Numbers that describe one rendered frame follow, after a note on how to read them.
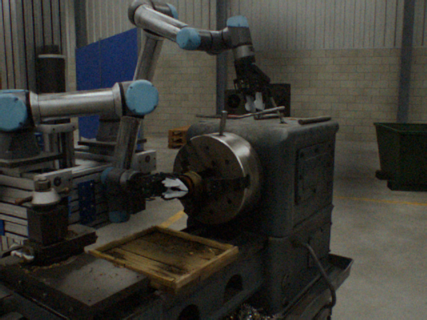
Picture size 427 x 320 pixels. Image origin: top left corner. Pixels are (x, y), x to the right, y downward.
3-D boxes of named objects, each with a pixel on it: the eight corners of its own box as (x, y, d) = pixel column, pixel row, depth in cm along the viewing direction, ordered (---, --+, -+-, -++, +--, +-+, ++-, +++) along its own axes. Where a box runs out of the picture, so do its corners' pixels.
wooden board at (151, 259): (155, 234, 150) (155, 224, 149) (238, 258, 129) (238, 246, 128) (88, 261, 126) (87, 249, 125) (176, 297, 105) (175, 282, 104)
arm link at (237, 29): (234, 23, 150) (251, 15, 144) (240, 52, 150) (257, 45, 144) (219, 21, 144) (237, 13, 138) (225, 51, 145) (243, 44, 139)
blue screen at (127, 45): (63, 147, 969) (57, 46, 931) (96, 144, 1010) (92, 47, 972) (119, 180, 621) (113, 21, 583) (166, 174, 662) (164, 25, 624)
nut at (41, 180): (46, 187, 103) (45, 173, 102) (55, 189, 100) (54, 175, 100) (31, 190, 99) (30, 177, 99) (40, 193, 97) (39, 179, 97)
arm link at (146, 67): (113, 109, 195) (140, -5, 170) (139, 107, 205) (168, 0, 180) (126, 121, 188) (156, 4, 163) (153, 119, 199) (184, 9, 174)
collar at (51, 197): (49, 195, 106) (48, 185, 105) (67, 201, 101) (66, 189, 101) (21, 202, 99) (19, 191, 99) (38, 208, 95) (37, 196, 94)
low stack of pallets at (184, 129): (186, 141, 1056) (185, 125, 1049) (217, 143, 1031) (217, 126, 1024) (166, 149, 939) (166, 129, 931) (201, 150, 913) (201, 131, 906)
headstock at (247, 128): (251, 187, 220) (253, 115, 213) (338, 202, 192) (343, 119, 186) (179, 215, 172) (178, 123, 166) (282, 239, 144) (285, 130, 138)
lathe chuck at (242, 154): (183, 201, 161) (193, 124, 153) (250, 231, 144) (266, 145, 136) (167, 207, 154) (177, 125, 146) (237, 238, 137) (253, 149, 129)
